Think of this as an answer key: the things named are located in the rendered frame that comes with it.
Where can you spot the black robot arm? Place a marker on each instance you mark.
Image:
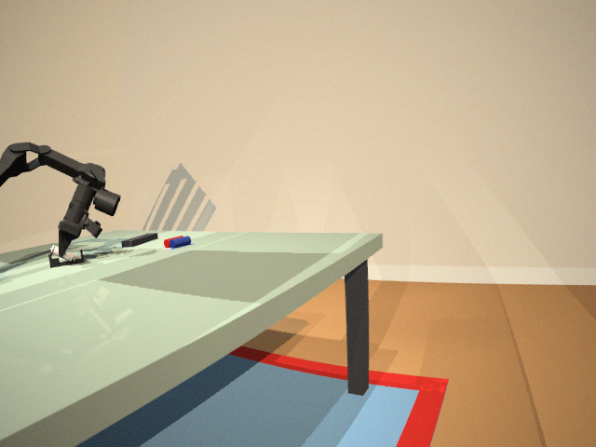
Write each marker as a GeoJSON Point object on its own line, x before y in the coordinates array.
{"type": "Point", "coordinates": [89, 177]}

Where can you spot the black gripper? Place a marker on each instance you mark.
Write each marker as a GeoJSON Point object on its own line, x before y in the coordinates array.
{"type": "Point", "coordinates": [69, 228]}

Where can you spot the white cylindrical battery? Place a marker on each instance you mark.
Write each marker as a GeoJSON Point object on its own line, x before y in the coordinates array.
{"type": "Point", "coordinates": [67, 255]}

